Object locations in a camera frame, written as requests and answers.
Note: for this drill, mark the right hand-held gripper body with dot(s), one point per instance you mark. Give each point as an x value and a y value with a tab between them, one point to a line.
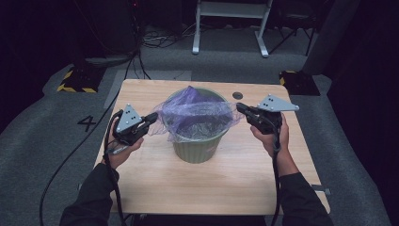
266	121

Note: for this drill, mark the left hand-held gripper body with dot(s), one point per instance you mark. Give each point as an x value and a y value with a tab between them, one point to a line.
128	125

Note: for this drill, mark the purple plastic trash bag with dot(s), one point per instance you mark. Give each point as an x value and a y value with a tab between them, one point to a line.
194	113

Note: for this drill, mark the green plastic trash bin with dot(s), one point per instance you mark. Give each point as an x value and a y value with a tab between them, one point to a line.
194	152

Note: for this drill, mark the person's right hand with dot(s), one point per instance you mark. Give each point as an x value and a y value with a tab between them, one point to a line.
276	144

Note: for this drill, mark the person's left hand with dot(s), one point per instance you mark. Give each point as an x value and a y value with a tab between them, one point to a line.
120	155

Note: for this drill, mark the black yellow striped stand base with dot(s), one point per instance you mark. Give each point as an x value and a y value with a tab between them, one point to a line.
81	80
299	83

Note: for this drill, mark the black equipment stand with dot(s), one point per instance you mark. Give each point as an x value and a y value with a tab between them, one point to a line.
109	28

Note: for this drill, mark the grey pillar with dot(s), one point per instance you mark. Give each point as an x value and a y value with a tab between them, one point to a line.
329	37

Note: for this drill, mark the black chair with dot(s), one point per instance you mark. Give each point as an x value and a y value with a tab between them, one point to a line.
295	15

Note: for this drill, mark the grey metal table bracket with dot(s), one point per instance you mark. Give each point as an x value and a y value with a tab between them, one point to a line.
321	189

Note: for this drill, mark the white desk frame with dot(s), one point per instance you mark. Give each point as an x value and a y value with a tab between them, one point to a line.
230	9

